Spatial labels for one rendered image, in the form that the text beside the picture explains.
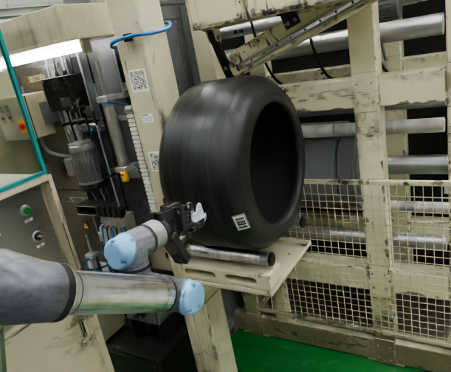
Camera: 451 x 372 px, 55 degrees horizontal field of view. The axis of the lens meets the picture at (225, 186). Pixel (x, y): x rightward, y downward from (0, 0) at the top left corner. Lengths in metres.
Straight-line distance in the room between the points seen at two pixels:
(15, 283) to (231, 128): 0.73
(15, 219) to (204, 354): 0.95
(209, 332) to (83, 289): 1.15
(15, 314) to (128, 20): 1.06
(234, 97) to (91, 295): 0.73
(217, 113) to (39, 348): 0.98
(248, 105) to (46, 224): 0.82
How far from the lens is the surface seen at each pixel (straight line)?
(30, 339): 1.62
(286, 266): 1.56
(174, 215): 1.14
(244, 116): 1.25
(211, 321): 1.85
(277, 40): 1.69
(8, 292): 0.72
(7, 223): 1.56
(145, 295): 0.87
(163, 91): 1.54
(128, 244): 1.00
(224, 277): 1.50
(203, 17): 1.67
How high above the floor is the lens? 1.59
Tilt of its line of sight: 18 degrees down
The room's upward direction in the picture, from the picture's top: 11 degrees counter-clockwise
